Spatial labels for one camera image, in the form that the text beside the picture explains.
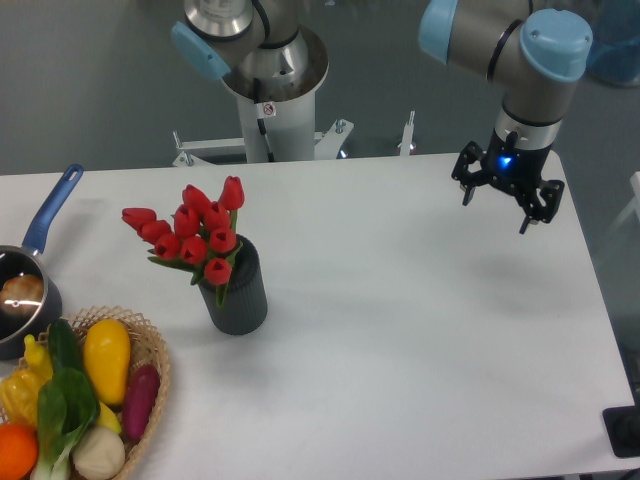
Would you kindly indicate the green bok choy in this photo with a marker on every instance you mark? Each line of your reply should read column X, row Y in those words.
column 67, row 407

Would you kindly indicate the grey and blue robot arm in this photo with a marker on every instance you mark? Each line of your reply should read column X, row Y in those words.
column 537, row 54

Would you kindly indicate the yellow bell pepper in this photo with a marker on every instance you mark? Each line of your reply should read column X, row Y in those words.
column 19, row 397

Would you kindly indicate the brown bread roll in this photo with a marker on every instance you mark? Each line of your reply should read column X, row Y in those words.
column 22, row 295

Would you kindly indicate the small yellow gourd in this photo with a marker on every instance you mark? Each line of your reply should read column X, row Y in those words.
column 37, row 358

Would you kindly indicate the blue handled saucepan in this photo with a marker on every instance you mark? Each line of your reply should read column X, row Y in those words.
column 25, row 259

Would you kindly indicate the yellow banana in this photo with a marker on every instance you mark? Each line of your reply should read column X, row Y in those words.
column 108, row 419

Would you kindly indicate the purple eggplant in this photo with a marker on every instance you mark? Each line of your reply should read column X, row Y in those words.
column 139, row 401

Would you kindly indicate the orange fruit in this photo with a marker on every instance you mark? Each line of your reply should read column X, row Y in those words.
column 19, row 450

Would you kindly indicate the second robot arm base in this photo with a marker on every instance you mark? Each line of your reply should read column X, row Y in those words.
column 259, row 49

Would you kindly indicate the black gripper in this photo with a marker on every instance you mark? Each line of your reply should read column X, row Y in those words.
column 516, row 171

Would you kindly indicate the red tulip bouquet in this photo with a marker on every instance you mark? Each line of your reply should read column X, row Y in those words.
column 200, row 238

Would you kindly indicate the blue translucent bin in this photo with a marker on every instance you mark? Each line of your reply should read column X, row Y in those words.
column 614, row 55

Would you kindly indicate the green cucumber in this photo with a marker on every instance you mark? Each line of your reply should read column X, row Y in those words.
column 63, row 347

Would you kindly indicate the dark grey ribbed vase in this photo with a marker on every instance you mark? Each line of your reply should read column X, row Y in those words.
column 245, row 305

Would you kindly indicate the black device at table edge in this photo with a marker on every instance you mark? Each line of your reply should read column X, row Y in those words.
column 622, row 426

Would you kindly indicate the yellow mango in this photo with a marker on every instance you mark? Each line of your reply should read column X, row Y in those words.
column 107, row 351

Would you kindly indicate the beige garlic bulb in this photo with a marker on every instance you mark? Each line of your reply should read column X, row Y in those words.
column 99, row 455

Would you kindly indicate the white metal robot stand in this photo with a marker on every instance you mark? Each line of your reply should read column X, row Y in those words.
column 271, row 132

